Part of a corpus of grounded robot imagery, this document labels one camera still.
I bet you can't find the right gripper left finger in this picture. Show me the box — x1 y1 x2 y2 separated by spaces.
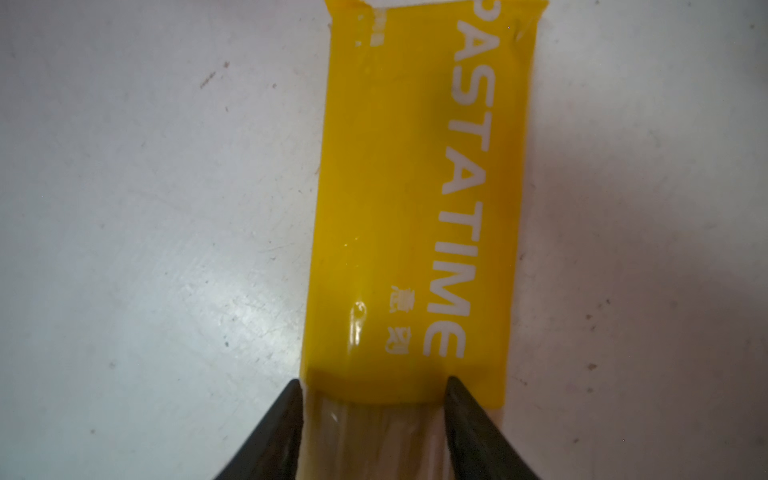
215 379 304 480

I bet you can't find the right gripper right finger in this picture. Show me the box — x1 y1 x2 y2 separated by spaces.
443 376 540 480

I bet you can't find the yellow spaghetti bag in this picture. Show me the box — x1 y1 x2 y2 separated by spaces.
298 1 546 479

